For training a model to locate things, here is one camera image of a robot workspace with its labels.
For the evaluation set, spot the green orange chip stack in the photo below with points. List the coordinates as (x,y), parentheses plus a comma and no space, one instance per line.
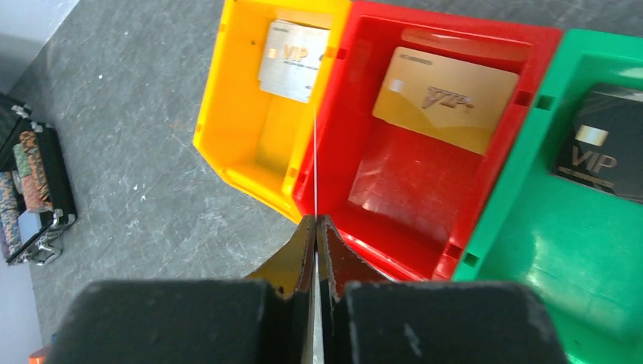
(22,161)

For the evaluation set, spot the yellow plastic bin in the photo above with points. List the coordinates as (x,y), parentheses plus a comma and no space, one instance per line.
(256,140)

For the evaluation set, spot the red plastic bin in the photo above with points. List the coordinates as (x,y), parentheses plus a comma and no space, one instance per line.
(406,202)

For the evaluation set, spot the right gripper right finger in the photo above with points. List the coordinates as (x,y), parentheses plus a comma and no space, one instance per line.
(368,319)

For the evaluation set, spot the green plastic bin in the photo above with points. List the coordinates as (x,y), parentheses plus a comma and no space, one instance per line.
(578,248)

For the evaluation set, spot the brown orange chip stack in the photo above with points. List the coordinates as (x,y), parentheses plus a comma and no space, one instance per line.
(41,202)

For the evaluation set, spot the grey purple chip stack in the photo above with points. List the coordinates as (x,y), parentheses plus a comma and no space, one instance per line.
(10,231)

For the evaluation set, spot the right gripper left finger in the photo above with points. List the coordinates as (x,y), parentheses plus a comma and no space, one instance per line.
(266,317)

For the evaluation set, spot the card deck in red bin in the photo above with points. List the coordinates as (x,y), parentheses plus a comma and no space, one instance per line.
(454,101)

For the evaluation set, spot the blue playing card deck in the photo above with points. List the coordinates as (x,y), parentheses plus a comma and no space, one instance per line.
(29,224)

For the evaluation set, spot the black poker chip case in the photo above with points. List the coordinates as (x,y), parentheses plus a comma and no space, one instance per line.
(43,248)

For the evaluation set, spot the card deck in green bin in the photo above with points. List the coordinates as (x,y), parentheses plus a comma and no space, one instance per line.
(603,147)

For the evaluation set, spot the card deck in yellow bin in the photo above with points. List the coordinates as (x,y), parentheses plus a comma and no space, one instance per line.
(291,59)

